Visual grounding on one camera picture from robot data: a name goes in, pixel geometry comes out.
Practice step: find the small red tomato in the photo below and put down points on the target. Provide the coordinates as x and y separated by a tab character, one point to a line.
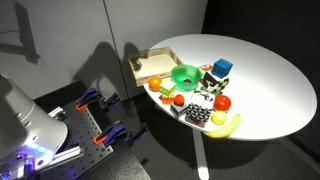
179	100

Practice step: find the wooden tray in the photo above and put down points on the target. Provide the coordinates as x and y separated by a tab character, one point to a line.
155	65

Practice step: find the white picture cube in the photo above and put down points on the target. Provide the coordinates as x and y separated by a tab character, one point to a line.
203	98

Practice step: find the yellow banana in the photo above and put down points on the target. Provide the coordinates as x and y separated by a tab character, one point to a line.
226	130

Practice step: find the purple orange bar clamp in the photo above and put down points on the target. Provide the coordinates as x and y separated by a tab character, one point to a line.
113	132
88	96

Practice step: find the small flat red block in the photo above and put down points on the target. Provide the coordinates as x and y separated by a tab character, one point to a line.
166	100

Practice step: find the black white patterned cube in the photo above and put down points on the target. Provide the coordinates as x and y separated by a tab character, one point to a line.
198	114

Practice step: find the yellow lemon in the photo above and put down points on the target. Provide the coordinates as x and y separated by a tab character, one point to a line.
219	117

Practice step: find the orange fruit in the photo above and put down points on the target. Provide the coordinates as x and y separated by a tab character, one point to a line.
155	83

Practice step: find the black yellow checkered cube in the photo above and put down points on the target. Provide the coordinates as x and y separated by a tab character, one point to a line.
215	84

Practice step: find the green yellow striped cube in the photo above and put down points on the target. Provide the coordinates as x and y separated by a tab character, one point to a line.
167	88

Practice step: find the white table leg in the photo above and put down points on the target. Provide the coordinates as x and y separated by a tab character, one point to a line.
201	156

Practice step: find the perforated metal board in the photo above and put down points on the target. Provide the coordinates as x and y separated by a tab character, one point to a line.
83	133

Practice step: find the black white grey cube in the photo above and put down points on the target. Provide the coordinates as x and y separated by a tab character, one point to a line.
178	110

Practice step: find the red apple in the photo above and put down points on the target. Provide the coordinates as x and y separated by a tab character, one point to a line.
222	103

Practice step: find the black robot stand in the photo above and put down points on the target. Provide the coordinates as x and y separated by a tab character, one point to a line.
128	166

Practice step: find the aluminium extrusion rail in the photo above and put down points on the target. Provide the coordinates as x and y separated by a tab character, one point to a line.
57	113
68	155

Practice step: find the blue block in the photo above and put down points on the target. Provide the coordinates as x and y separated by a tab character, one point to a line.
221	68

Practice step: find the green bowl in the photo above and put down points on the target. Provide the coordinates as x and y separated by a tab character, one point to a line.
186	75

